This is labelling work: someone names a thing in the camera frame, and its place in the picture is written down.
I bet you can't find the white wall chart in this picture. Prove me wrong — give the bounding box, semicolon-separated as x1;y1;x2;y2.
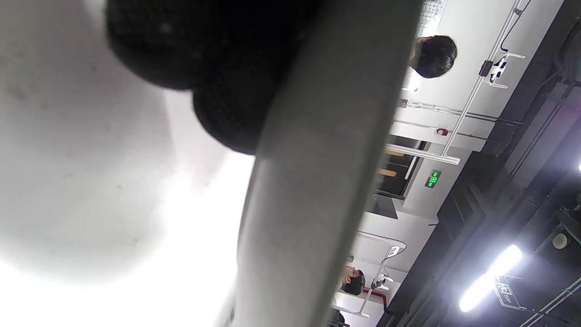
417;0;449;38

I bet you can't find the white headset on mount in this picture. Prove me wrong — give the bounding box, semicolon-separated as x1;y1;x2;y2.
479;55;509;84
371;273;394;291

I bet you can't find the red pipe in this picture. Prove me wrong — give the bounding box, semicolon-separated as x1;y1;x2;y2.
362;288;392;314

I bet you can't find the dark doorway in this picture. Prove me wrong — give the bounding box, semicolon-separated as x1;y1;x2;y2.
366;136;430;219

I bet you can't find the white pipe frame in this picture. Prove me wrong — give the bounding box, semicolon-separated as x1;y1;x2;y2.
384;0;527;166
330;231;407;318

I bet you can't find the ceiling tube light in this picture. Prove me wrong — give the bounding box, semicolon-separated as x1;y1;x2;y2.
458;244;523;313

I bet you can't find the person's left hand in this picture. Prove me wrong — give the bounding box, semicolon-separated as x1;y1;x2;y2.
104;0;320;155

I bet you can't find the hanging ceiling sign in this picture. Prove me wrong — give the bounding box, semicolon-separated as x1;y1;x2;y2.
494;275;522;311

